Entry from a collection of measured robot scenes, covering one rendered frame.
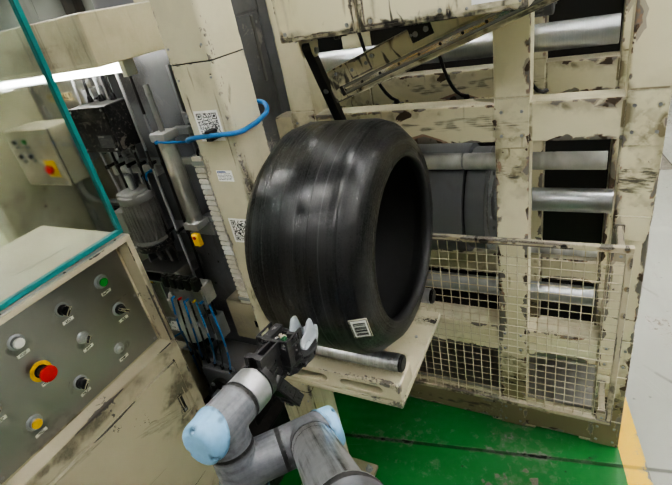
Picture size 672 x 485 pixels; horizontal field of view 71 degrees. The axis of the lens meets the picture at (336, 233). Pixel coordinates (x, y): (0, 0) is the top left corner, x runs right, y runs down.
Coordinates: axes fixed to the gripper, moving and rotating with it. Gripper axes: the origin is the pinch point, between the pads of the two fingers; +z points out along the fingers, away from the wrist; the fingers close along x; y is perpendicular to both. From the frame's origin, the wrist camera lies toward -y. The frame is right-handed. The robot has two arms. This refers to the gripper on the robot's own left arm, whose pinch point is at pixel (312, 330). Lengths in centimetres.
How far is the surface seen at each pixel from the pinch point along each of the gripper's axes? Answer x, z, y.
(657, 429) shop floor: -81, 104, -100
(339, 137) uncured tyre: -2.3, 19.1, 37.3
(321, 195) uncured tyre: -3.3, 6.4, 28.5
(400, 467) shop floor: 9, 57, -106
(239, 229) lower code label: 31.7, 19.5, 13.3
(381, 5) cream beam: -6, 40, 63
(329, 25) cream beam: 8, 40, 60
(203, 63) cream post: 27, 15, 56
